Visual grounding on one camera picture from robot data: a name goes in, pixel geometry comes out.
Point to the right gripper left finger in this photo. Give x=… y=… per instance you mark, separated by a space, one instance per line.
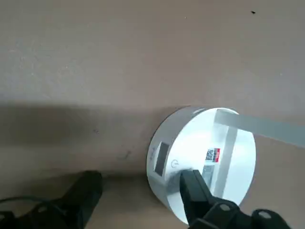
x=78 y=195

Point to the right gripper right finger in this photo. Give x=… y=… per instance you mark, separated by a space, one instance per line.
x=197 y=198

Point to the white foldable desk lamp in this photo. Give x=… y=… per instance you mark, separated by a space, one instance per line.
x=202 y=133

